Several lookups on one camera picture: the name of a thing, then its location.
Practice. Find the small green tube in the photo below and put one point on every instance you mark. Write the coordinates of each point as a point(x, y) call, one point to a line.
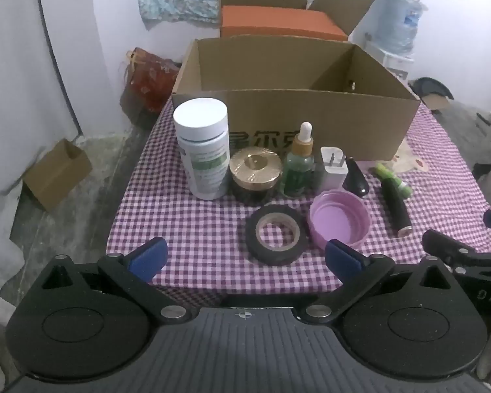
point(386, 172)

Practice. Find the purple plastic lid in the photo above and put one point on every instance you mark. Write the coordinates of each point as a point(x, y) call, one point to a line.
point(337, 221)

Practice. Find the small cardboard box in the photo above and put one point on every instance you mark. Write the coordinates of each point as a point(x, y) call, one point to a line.
point(53, 176)

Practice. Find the clear water jug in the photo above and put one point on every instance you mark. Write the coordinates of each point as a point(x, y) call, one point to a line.
point(397, 16)

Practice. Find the black tape roll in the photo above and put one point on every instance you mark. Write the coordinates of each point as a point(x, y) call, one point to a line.
point(253, 237)

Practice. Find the purple checkered tablecloth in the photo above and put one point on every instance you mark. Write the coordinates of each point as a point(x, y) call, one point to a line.
point(204, 225)

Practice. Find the green dropper bottle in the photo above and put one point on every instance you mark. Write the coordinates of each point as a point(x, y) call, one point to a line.
point(298, 168)

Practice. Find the brown cardboard box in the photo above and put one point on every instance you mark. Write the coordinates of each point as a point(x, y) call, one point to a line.
point(270, 110)

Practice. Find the black round object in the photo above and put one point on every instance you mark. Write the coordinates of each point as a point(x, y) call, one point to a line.
point(429, 86)

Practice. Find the red gift bag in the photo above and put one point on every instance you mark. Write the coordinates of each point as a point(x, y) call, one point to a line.
point(149, 77)

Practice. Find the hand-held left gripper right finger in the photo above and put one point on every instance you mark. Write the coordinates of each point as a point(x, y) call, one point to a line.
point(343, 260)

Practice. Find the small cardboard piece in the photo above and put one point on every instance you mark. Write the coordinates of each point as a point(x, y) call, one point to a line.
point(435, 103)

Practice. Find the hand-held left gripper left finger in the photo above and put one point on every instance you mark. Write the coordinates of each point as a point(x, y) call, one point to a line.
point(149, 256)

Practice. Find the white pill bottle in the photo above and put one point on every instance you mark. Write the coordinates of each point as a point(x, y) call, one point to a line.
point(202, 147)

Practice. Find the black teardrop-shaped object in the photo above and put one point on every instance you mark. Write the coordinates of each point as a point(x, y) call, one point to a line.
point(356, 178)

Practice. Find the white charger plug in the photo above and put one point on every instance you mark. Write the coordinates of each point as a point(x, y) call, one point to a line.
point(331, 172)

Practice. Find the black cylindrical tube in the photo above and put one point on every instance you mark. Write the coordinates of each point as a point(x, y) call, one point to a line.
point(397, 208)

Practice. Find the gold-lid dark jar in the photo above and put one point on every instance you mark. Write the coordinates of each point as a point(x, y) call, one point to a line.
point(255, 172)

